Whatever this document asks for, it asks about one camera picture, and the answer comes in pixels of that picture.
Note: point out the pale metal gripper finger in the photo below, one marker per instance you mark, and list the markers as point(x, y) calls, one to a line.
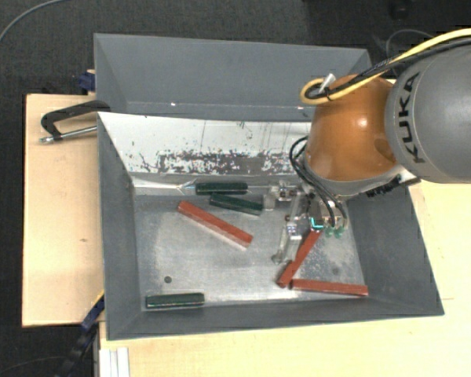
point(293, 234)
point(284, 194)

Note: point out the red-brown flat block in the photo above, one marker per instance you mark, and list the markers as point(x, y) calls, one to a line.
point(216, 223)
point(329, 287)
point(300, 259)

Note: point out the dark green flat block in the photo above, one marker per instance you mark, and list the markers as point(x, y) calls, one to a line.
point(235, 204)
point(221, 188)
point(175, 301)

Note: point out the grey metal bin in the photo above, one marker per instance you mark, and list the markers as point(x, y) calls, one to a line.
point(220, 73)

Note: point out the pale wood flat board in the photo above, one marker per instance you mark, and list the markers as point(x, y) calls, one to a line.
point(60, 218)

